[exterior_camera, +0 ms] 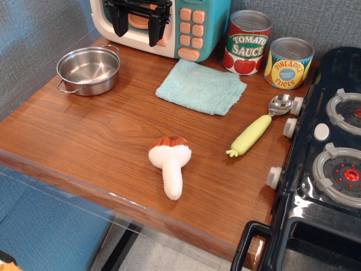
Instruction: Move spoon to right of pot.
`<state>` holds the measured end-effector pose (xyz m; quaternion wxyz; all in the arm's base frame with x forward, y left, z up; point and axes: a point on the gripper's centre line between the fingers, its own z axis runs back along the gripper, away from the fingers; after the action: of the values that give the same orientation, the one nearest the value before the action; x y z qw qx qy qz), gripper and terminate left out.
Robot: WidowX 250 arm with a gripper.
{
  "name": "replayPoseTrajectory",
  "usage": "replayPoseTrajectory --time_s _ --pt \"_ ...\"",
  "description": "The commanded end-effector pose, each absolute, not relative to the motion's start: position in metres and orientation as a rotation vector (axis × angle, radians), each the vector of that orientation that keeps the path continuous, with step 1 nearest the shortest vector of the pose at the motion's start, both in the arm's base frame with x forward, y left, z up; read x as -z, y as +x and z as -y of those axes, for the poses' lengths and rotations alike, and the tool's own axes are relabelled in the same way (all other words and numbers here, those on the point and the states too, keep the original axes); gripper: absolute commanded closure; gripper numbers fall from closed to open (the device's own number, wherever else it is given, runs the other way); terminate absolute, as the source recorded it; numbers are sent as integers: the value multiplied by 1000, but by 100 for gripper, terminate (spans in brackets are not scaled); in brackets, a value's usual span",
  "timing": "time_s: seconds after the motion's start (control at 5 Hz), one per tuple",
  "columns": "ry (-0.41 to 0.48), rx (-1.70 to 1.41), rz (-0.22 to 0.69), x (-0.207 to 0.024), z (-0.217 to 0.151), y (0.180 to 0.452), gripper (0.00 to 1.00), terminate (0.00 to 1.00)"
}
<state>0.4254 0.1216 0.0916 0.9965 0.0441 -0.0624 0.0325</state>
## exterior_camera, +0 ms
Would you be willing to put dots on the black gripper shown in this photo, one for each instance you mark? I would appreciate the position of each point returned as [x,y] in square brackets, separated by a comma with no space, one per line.
[158,13]

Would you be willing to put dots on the toy microwave teal cream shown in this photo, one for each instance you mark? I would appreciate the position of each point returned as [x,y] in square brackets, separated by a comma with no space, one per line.
[194,31]

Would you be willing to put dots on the light blue folded cloth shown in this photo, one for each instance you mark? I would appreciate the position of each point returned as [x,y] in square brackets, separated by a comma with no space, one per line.
[201,88]

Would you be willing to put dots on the tomato sauce can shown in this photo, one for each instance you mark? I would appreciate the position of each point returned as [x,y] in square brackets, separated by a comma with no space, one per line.
[247,37]

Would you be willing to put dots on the plush mushroom toy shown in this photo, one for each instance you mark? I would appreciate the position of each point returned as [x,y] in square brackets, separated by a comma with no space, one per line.
[170,154]

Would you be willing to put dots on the pineapple slices can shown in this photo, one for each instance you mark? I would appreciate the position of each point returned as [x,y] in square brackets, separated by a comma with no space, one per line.
[288,63]

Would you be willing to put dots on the black toy stove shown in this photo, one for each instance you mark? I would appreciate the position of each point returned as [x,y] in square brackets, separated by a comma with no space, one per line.
[316,211]

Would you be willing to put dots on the orange plush toy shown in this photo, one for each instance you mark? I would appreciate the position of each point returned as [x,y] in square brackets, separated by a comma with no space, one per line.
[9,267]

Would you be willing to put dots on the steel pot with handles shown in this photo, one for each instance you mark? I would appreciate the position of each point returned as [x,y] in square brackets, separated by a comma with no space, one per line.
[89,71]

